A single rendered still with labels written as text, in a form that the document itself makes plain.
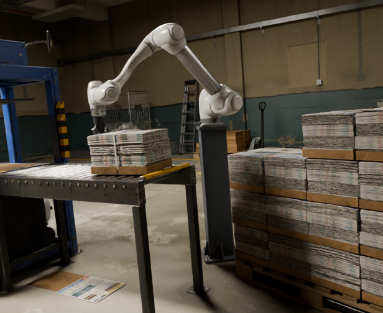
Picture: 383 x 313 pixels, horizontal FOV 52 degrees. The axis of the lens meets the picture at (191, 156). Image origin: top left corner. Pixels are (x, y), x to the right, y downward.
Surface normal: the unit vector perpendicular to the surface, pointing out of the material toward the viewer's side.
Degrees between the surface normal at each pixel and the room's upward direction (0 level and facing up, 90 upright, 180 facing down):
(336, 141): 90
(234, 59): 90
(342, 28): 90
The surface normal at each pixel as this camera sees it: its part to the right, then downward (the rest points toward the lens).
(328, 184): -0.77, 0.14
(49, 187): -0.52, 0.14
